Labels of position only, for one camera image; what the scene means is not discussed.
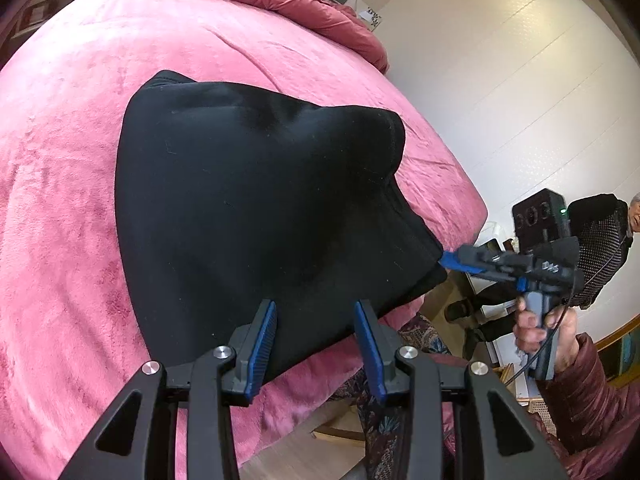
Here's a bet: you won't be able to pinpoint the person's right hand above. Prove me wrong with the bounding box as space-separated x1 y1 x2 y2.
513 294 582 377

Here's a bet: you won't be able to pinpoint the black pants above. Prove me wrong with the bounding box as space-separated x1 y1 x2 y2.
114 70 449 384

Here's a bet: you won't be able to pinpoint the pink bed blanket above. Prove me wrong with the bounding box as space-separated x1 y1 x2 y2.
0 0 489 471

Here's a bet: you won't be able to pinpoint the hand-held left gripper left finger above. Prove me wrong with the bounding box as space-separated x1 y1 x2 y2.
59 299 279 480

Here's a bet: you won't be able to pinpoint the black cable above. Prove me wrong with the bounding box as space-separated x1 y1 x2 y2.
499 305 577 387

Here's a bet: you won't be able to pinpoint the wooden rocker base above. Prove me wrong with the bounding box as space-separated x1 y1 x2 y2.
312 399 369 445

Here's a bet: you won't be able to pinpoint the person's right forearm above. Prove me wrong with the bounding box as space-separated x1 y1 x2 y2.
536 332 640 480

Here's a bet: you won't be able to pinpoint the person's floral trouser leg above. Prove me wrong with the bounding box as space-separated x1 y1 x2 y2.
345 312 503 480

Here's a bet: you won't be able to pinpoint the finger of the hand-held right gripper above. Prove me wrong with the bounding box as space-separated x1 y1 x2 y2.
438 244 523 282

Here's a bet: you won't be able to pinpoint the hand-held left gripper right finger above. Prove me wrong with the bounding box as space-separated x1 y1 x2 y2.
353 300 571 480

